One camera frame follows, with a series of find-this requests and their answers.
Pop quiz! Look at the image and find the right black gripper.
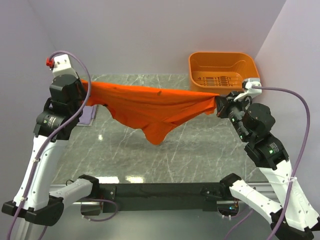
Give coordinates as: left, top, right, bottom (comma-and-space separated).
213, 89, 249, 140

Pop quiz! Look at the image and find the orange t shirt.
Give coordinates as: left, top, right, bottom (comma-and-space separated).
86, 81, 219, 145

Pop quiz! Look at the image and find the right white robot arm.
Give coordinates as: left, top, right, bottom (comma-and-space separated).
215, 91, 320, 240

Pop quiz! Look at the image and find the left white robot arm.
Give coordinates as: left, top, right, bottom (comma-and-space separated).
1, 74, 100, 227

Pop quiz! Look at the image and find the folded purple t shirt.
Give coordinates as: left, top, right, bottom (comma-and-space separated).
77, 105, 97, 127

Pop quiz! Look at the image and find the orange plastic basket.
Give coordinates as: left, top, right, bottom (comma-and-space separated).
188, 51, 260, 95

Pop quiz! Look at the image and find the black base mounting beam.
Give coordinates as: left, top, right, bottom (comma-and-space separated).
83, 182, 235, 212

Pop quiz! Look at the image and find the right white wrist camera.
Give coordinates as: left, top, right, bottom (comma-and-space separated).
233, 77, 262, 102

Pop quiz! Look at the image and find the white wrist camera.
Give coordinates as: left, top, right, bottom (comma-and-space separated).
46, 54, 78, 78
233, 77, 262, 102

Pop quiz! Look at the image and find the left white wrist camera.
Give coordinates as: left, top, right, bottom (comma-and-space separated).
46, 54, 78, 78

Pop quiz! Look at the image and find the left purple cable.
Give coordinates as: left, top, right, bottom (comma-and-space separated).
4, 50, 118, 240

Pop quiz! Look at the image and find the front aluminium rail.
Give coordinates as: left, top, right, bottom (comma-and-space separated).
49, 183, 276, 206

